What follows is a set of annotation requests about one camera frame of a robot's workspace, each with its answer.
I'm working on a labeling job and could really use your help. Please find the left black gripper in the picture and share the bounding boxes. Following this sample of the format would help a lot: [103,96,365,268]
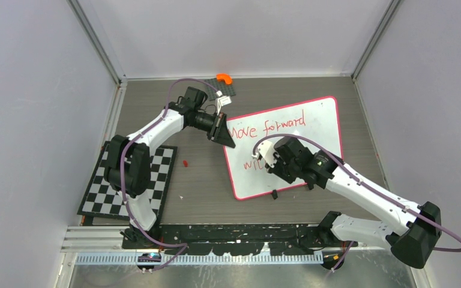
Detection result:
[190,111,236,149]

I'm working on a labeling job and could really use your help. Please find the pink framed whiteboard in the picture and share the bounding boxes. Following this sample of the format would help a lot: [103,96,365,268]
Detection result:
[224,96,343,200]

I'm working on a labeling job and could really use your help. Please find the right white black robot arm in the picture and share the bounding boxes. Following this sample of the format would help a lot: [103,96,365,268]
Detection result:
[256,137,442,269]

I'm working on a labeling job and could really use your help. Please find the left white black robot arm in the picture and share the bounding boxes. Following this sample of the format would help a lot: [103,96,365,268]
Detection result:
[104,86,236,248]

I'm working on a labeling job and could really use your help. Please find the grey studded baseplate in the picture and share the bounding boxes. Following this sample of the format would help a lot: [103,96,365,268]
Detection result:
[204,78,236,101]

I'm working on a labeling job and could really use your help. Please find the orange curved plastic piece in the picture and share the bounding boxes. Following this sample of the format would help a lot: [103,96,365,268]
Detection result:
[215,73,233,85]

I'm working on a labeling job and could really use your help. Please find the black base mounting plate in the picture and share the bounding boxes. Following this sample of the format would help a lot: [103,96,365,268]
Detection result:
[120,224,350,256]

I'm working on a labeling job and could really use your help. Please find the black white checkerboard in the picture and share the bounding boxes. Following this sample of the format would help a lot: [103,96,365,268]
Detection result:
[77,141,178,221]

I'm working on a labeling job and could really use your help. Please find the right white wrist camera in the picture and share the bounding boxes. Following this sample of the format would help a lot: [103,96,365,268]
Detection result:
[252,140,277,168]

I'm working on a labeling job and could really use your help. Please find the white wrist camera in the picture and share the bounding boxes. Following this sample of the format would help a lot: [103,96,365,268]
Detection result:
[252,140,277,168]
[215,90,232,115]

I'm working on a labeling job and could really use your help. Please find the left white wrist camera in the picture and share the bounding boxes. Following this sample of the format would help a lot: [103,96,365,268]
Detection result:
[215,90,232,115]

